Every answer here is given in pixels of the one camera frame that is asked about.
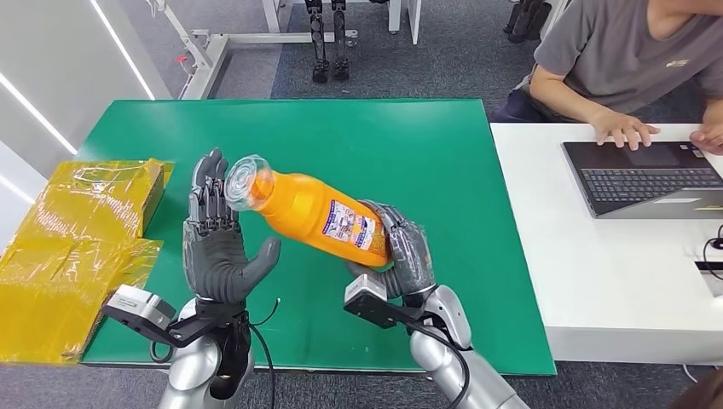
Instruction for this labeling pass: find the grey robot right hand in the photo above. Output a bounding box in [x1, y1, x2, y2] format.
[344, 199, 439, 300]

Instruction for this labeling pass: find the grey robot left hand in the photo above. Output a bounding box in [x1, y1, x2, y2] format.
[182, 148, 282, 306]

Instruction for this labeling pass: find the person's right hand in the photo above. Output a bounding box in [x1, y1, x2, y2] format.
[590, 108, 662, 153]

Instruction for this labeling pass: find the person's left hand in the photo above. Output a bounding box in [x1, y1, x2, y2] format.
[689, 119, 723, 157]

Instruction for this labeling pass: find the orange bottle with clear cap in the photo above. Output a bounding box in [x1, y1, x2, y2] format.
[223, 153, 392, 269]

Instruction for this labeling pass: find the dark grey laptop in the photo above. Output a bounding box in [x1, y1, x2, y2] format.
[561, 140, 723, 220]

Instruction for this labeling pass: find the person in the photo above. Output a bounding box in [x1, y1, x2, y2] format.
[488, 0, 723, 157]

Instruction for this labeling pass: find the green table mat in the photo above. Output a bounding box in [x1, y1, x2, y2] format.
[76, 98, 558, 377]

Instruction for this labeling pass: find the white device with black slot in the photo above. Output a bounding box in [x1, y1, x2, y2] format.
[691, 245, 723, 298]

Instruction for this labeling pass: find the black chair base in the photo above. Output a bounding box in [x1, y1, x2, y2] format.
[503, 0, 555, 45]

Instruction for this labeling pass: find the yellow taped cardboard box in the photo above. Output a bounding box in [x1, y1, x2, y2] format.
[0, 158, 175, 366]

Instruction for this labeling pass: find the white desk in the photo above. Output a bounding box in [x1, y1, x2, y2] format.
[489, 122, 723, 366]

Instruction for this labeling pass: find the black robot leg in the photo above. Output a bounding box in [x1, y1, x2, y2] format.
[331, 0, 351, 82]
[304, 0, 331, 84]

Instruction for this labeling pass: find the white table leg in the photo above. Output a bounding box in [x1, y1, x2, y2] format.
[387, 0, 423, 46]

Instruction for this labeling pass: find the dark brown object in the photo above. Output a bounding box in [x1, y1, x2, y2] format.
[666, 367, 723, 409]

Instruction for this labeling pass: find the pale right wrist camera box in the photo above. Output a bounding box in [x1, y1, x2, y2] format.
[343, 274, 422, 331]

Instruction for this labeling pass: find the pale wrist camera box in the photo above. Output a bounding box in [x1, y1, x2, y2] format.
[101, 284, 188, 349]
[343, 274, 422, 331]

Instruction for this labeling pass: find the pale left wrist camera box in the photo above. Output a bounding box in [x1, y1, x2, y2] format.
[101, 284, 188, 349]

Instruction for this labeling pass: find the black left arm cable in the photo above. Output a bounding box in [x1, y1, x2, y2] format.
[148, 297, 278, 409]

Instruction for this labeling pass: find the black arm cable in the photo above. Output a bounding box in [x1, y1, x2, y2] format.
[409, 321, 472, 409]
[148, 297, 278, 409]

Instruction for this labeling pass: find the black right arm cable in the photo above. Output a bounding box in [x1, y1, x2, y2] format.
[409, 321, 472, 409]

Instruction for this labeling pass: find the black cable on desk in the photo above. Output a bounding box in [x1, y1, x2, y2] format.
[701, 223, 723, 282]

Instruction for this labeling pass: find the white metal stand frame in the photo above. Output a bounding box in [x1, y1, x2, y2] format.
[145, 0, 359, 101]

